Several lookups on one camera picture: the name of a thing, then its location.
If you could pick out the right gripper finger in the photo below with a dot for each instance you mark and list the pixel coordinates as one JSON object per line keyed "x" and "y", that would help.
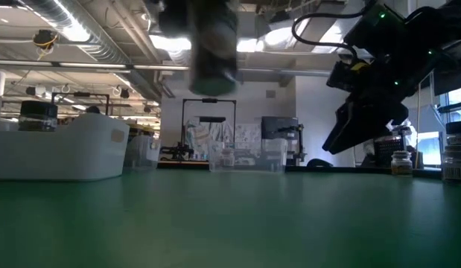
{"x": 368, "y": 137}
{"x": 345, "y": 126}

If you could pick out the small cork lid glass jar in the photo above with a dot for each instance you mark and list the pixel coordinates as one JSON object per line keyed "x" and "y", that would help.
{"x": 401, "y": 165}

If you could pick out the large tan lid spice jar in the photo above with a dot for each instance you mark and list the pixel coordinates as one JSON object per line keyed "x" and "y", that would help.
{"x": 215, "y": 56}

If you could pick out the black lid spice jar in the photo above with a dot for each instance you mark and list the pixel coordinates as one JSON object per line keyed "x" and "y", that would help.
{"x": 457, "y": 156}

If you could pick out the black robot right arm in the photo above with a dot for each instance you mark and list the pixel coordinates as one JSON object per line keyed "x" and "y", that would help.
{"x": 409, "y": 41}

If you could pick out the black perforated metal stand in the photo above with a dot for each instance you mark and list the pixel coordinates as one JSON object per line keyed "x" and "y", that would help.
{"x": 388, "y": 149}

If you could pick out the ceiling light panel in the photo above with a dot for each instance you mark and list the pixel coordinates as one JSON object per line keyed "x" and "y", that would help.
{"x": 170, "y": 42}

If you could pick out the person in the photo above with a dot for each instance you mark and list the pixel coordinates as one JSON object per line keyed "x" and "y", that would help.
{"x": 410, "y": 136}

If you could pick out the black machine cabinet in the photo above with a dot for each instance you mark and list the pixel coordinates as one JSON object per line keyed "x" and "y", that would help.
{"x": 278, "y": 128}

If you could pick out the clear plastic bin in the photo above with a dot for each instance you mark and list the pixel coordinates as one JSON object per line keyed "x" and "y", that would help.
{"x": 260, "y": 156}
{"x": 152, "y": 156}

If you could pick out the grey ceiling pipe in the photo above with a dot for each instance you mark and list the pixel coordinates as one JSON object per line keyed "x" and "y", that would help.
{"x": 96, "y": 66}

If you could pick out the yellow black ceiling reel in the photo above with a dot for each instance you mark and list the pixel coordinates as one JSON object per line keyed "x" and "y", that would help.
{"x": 45, "y": 39}

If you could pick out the white plastic bin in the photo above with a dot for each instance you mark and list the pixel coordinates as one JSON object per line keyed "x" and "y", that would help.
{"x": 47, "y": 156}

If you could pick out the black aluminium table frame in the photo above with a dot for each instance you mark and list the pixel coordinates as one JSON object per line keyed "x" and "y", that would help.
{"x": 356, "y": 170}

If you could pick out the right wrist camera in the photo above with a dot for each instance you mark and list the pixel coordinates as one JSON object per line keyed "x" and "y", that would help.
{"x": 342, "y": 78}

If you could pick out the silver ventilation duct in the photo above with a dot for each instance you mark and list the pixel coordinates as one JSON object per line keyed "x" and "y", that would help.
{"x": 103, "y": 48}

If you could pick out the wall poster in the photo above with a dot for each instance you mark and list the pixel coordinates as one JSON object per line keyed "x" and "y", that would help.
{"x": 248, "y": 136}

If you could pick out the patterned wall cloth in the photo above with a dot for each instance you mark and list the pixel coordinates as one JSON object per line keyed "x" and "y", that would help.
{"x": 206, "y": 137}

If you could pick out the black gantry frame station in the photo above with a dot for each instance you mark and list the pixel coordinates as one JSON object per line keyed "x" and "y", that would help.
{"x": 176, "y": 152}

